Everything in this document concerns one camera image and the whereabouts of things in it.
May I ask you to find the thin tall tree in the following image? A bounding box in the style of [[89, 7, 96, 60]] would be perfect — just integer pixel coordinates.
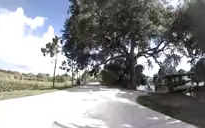
[[40, 35, 63, 89]]

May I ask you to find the picnic shelter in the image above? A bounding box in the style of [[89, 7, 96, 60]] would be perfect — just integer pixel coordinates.
[[153, 71, 199, 98]]

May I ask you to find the pale concrete path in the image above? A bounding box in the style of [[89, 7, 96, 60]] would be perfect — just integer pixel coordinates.
[[0, 81, 199, 128]]

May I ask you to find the small thin tree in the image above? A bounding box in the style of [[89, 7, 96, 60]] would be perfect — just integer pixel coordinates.
[[59, 58, 80, 87]]

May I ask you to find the row of bushes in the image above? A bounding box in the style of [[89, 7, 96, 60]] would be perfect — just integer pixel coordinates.
[[0, 66, 73, 84]]

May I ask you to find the grass slope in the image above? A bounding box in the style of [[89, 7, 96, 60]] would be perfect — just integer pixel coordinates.
[[0, 66, 79, 102]]

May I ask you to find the dark leafy tree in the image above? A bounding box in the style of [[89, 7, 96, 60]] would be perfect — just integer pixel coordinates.
[[176, 0, 205, 83]]

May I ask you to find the shaded grass verge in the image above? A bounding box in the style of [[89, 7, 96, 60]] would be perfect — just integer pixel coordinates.
[[118, 83, 205, 128]]

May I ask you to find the large spreading tree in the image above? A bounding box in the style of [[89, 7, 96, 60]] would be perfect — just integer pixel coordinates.
[[60, 0, 191, 90]]

